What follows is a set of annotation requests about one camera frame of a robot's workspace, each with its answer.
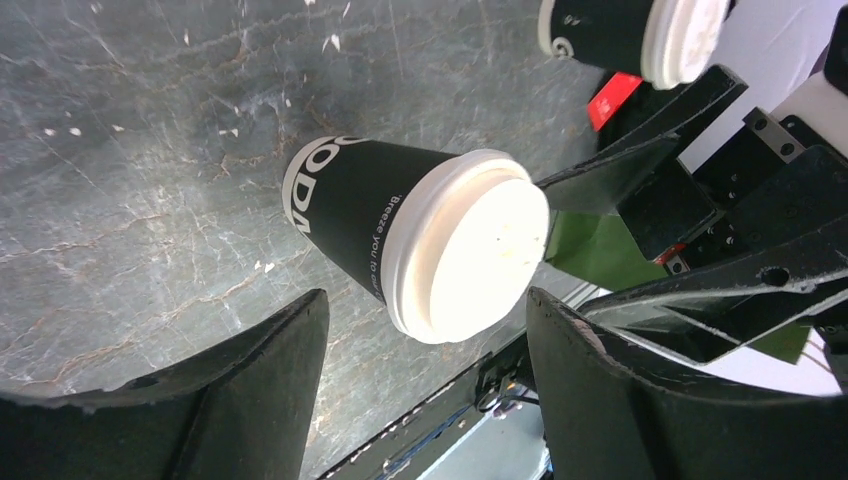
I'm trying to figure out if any red tag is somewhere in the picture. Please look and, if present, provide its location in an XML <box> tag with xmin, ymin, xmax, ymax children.
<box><xmin>587</xmin><ymin>72</ymin><xmax>643</xmax><ymax>132</ymax></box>

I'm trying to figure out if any white cup lid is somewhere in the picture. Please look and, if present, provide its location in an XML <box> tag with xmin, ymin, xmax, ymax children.
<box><xmin>640</xmin><ymin>0</ymin><xmax>731</xmax><ymax>90</ymax></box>
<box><xmin>379</xmin><ymin>149</ymin><xmax>550</xmax><ymax>344</ymax></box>

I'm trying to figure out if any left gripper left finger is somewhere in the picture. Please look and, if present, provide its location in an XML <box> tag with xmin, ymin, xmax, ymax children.
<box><xmin>1</xmin><ymin>289</ymin><xmax>330</xmax><ymax>479</ymax></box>

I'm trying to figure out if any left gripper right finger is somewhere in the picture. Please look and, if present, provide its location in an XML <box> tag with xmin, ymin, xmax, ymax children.
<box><xmin>526</xmin><ymin>287</ymin><xmax>847</xmax><ymax>479</ymax></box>

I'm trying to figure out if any black paper coffee cup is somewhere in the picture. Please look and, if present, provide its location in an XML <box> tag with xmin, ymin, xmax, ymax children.
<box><xmin>537</xmin><ymin>0</ymin><xmax>653</xmax><ymax>76</ymax></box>

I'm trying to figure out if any green box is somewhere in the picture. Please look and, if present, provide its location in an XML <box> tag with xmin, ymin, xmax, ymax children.
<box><xmin>545</xmin><ymin>211</ymin><xmax>809</xmax><ymax>364</ymax></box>

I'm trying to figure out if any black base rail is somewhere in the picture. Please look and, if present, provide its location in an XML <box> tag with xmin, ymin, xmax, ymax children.
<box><xmin>320</xmin><ymin>333</ymin><xmax>535</xmax><ymax>479</ymax></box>

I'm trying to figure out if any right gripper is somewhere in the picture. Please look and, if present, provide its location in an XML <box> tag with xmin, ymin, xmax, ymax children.
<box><xmin>536</xmin><ymin>65</ymin><xmax>847</xmax><ymax>365</ymax></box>

